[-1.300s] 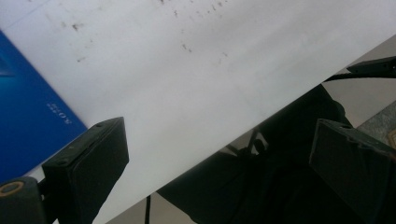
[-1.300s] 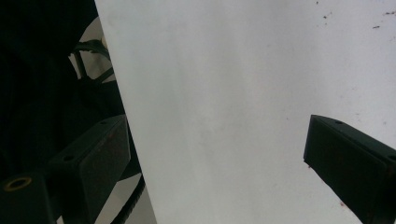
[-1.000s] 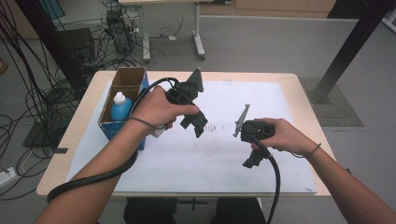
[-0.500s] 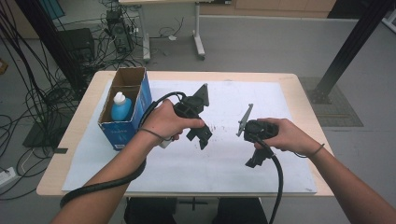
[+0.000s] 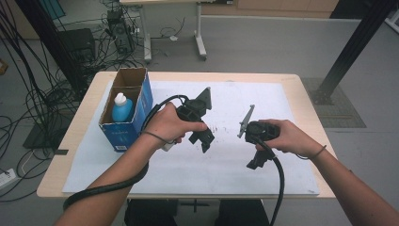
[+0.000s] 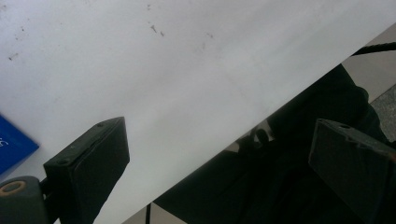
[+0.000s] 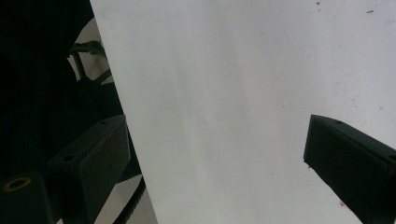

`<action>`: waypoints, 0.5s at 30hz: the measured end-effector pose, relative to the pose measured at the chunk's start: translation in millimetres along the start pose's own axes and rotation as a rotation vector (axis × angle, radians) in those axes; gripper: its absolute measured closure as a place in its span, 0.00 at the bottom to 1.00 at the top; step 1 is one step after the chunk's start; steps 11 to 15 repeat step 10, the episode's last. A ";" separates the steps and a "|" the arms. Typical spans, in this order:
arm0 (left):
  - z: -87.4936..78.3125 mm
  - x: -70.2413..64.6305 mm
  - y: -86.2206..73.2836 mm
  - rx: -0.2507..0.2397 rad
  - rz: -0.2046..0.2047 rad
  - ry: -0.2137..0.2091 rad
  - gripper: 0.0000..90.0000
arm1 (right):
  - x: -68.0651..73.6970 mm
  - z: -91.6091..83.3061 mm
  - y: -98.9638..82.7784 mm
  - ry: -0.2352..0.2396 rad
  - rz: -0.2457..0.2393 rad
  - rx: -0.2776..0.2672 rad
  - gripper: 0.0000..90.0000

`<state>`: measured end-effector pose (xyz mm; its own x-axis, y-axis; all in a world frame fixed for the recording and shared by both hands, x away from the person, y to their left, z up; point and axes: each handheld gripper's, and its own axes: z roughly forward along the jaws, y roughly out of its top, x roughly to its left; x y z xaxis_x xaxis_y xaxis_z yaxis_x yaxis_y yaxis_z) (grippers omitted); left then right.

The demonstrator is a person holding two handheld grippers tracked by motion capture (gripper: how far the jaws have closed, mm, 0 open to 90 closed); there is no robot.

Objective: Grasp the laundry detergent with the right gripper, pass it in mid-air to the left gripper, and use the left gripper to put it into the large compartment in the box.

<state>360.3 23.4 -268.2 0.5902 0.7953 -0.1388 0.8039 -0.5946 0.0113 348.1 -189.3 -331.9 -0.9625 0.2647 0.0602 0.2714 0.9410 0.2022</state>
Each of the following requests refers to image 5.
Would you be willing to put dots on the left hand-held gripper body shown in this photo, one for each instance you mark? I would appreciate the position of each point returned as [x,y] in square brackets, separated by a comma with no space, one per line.
[194,109]

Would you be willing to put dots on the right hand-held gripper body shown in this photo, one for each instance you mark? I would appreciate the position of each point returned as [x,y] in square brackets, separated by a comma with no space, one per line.
[262,132]

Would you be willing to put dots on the blue cardboard box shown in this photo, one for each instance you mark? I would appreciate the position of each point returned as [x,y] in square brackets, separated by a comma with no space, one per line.
[139,103]

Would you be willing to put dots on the blue bottle with white cap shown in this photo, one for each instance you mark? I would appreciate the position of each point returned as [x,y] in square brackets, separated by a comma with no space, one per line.
[121,111]

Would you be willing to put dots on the person's right hand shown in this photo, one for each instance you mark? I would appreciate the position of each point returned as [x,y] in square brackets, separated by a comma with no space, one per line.
[291,139]

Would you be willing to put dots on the person's left hand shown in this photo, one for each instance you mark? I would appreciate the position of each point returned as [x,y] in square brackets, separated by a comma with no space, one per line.
[167,125]

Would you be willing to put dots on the white paper sheet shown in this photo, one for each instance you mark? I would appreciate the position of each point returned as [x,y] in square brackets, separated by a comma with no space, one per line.
[219,179]

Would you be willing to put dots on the dark left wrist band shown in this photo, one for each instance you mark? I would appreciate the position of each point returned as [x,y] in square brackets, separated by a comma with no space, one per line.
[156,137]

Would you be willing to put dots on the dark wrist band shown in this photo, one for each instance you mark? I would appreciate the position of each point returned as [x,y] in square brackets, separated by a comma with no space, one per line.
[156,137]
[320,152]

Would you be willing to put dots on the wooden table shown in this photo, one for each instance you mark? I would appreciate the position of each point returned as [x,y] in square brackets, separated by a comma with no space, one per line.
[309,125]

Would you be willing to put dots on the person's right leg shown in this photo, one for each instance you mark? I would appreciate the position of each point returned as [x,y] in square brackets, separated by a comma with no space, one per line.
[241,213]

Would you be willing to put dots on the person's leg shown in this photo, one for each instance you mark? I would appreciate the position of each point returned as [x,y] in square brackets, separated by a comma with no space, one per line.
[153,213]
[241,213]

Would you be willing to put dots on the dark right wrist band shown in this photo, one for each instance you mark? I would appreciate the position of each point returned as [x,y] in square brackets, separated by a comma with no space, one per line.
[320,152]

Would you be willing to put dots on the black tape cross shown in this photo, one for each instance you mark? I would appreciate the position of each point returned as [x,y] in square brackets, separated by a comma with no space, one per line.
[195,204]

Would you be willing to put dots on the person's left leg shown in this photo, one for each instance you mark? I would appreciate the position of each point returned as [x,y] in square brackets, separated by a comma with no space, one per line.
[153,213]

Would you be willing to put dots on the black computer tower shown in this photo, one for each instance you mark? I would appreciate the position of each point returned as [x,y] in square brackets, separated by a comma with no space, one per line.
[120,31]

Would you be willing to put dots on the black metal stand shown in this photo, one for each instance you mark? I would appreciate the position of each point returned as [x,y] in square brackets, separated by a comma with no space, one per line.
[351,50]

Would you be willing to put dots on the black tape strip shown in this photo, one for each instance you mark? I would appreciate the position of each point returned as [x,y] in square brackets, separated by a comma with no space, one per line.
[61,152]

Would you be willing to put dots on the white power strip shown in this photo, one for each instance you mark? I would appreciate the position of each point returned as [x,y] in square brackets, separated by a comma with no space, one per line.
[7,179]

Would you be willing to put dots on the white desk frame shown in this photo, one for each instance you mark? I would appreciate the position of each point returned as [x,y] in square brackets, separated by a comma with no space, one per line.
[199,40]

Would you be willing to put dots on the black floor base plate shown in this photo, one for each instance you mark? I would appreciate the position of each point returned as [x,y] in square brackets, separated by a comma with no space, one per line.
[40,138]

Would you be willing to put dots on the black metal post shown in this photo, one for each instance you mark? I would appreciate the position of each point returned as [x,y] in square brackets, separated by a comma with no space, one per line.
[50,37]

